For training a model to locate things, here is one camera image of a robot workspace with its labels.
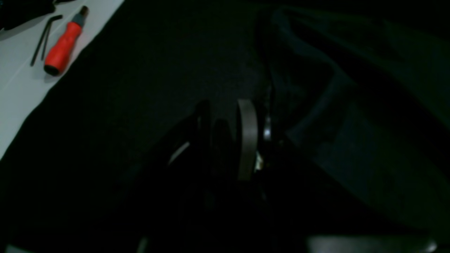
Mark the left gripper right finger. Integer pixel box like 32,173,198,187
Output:
237,99,278,195

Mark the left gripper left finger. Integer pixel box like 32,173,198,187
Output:
120,100,213,225

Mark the dark navy t-shirt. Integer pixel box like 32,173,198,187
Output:
256,0,449,244

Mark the black table cover cloth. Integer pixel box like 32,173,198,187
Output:
0,0,450,253

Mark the black hex key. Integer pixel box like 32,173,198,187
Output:
30,15,63,67

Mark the red handled screwdriver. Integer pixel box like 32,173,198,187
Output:
44,5,89,76

